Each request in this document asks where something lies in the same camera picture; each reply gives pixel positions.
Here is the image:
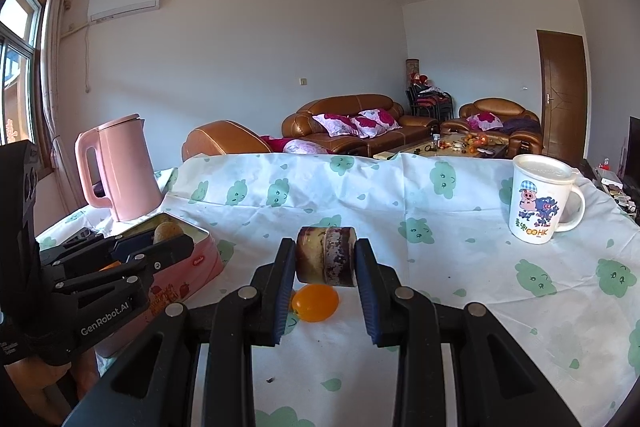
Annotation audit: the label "pink floral pillow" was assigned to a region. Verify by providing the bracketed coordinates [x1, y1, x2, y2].
[350, 108, 401, 139]
[467, 112, 504, 132]
[312, 113, 359, 137]

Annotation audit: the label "brown wooden door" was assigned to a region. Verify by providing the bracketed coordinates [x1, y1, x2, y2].
[536, 29, 588, 162]

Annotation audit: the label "beige curtain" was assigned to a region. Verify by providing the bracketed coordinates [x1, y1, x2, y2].
[39, 0, 74, 174]

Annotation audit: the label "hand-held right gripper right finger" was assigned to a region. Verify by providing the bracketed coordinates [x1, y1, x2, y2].
[354, 238, 581, 427]

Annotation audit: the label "purple blanket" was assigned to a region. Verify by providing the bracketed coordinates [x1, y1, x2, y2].
[502, 118, 542, 136]

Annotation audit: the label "black television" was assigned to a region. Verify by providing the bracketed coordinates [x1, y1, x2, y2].
[627, 117, 640, 178]

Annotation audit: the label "brown leather loveseat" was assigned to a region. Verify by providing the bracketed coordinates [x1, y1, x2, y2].
[442, 98, 544, 156]

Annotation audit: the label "cluttered coffee table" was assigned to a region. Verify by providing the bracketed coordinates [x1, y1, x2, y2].
[372, 133, 509, 160]

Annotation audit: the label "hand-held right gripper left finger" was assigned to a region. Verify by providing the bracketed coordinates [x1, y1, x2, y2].
[62, 238, 298, 427]

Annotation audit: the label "white air conditioner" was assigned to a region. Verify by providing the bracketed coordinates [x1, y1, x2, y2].
[87, 0, 162, 24]

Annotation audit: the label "brown leather armchair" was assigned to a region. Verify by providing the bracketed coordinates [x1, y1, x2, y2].
[181, 120, 274, 162]

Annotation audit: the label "pink electric kettle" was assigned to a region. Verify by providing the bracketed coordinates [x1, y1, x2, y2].
[75, 114, 164, 223]

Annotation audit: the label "window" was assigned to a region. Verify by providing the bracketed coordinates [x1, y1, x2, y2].
[0, 0, 45, 148]

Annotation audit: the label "white cartoon mug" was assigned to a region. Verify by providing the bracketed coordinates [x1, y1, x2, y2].
[509, 154, 586, 246]

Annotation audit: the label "pink tin box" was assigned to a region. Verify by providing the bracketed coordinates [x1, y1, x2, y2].
[97, 213, 225, 356]

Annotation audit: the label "brown leather sofa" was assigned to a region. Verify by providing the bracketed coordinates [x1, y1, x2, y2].
[281, 94, 441, 156]

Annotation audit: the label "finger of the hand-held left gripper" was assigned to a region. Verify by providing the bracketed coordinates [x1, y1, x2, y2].
[40, 228, 157, 269]
[50, 234, 195, 304]

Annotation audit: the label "large orange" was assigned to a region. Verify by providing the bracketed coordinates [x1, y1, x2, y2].
[291, 284, 340, 323]

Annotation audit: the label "white green patterned tablecloth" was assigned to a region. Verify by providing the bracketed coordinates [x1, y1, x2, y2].
[35, 149, 640, 427]

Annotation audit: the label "stacked dark chairs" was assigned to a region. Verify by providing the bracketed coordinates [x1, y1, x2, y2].
[407, 83, 454, 122]

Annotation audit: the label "brown round fruit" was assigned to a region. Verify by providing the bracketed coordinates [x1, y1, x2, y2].
[153, 222, 185, 244]

